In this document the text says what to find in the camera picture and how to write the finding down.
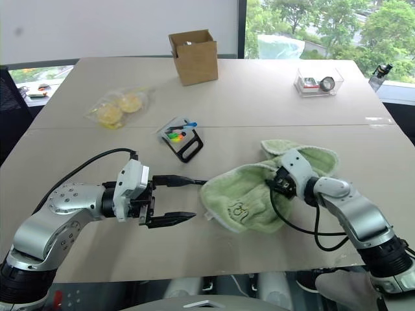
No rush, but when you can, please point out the black shoe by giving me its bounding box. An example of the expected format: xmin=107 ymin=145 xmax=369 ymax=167
xmin=296 ymin=268 xmax=322 ymax=294

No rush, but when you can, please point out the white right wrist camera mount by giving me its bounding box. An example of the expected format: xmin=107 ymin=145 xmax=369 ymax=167
xmin=279 ymin=148 xmax=320 ymax=199

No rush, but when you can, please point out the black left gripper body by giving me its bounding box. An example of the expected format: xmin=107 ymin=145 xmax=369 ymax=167
xmin=130 ymin=179 xmax=158 ymax=228

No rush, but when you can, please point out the grey rounded shape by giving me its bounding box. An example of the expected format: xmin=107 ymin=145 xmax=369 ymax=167
xmin=315 ymin=270 xmax=372 ymax=307

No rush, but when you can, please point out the clear plastic container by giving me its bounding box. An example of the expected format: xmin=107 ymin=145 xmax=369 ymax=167
xmin=293 ymin=67 xmax=345 ymax=98

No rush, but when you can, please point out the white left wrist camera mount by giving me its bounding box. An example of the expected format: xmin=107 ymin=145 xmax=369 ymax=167
xmin=113 ymin=158 xmax=151 ymax=223

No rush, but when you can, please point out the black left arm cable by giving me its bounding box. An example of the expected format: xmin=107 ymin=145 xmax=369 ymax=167
xmin=32 ymin=148 xmax=141 ymax=216

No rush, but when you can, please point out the black tape roll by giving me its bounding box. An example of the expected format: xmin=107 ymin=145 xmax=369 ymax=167
xmin=318 ymin=76 xmax=337 ymax=92

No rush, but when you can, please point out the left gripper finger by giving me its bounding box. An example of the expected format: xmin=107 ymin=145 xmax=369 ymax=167
xmin=145 ymin=211 xmax=197 ymax=229
xmin=152 ymin=174 xmax=209 ymax=190

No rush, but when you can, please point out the dark window frame post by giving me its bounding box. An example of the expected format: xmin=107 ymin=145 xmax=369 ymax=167
xmin=237 ymin=0 xmax=248 ymax=60

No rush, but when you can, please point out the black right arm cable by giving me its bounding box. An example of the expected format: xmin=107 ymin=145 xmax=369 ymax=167
xmin=268 ymin=183 xmax=348 ymax=251

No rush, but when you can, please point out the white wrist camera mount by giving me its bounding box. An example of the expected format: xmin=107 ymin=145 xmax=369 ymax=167
xmin=113 ymin=158 xmax=151 ymax=223
xmin=279 ymin=148 xmax=320 ymax=199

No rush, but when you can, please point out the light green towel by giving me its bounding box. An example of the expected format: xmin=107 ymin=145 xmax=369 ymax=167
xmin=198 ymin=139 xmax=340 ymax=235

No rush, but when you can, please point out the clear plastic pen case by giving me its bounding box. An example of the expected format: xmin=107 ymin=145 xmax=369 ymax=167
xmin=156 ymin=116 xmax=196 ymax=146

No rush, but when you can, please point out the black mesh chair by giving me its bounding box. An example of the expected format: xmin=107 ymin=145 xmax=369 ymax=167
xmin=0 ymin=65 xmax=34 ymax=137

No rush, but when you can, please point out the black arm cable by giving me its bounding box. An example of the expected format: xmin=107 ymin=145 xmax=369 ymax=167
xmin=32 ymin=148 xmax=141 ymax=216
xmin=268 ymin=183 xmax=348 ymax=251

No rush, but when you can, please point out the clear bag of yellow snacks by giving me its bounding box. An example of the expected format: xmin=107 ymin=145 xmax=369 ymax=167
xmin=83 ymin=85 xmax=153 ymax=131

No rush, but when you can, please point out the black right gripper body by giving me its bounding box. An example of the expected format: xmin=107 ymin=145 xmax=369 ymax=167
xmin=267 ymin=166 xmax=298 ymax=198

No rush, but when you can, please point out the brown cardboard box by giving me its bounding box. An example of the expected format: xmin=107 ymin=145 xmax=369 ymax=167
xmin=167 ymin=29 xmax=219 ymax=87

